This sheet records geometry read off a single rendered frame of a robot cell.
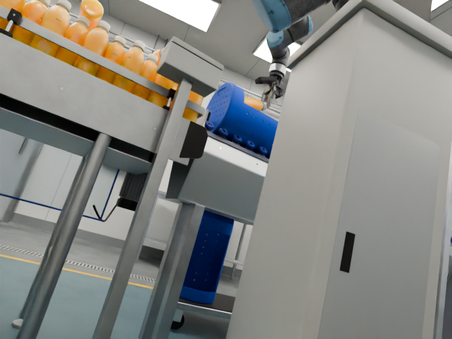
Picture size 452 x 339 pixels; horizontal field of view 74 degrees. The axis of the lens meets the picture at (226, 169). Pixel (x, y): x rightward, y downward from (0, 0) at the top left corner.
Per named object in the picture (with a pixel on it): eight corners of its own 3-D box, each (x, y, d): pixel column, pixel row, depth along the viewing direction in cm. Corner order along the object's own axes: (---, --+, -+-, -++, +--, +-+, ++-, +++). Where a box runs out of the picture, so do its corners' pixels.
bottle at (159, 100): (142, 102, 109) (159, 58, 113) (149, 111, 115) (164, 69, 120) (161, 106, 107) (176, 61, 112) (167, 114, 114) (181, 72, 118)
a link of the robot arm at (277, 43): (282, 21, 151) (286, 38, 162) (261, 33, 153) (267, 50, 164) (290, 33, 147) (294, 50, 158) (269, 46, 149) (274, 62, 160)
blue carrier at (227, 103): (352, 194, 167) (362, 146, 172) (221, 132, 128) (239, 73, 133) (314, 192, 192) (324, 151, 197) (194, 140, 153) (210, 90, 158)
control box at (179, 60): (216, 90, 105) (224, 64, 107) (164, 61, 96) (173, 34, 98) (204, 97, 113) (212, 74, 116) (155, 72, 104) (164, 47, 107)
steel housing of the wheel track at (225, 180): (455, 288, 213) (459, 240, 221) (183, 198, 116) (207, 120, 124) (413, 278, 238) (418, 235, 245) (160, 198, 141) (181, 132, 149)
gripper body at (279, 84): (282, 97, 159) (287, 77, 162) (270, 89, 155) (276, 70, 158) (274, 101, 166) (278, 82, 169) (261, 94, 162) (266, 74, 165)
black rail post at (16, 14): (11, 35, 85) (22, 13, 87) (-2, 30, 84) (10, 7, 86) (11, 40, 87) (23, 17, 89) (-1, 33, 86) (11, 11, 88)
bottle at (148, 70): (128, 97, 107) (144, 52, 112) (125, 103, 114) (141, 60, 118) (146, 105, 110) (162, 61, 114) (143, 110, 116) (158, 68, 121)
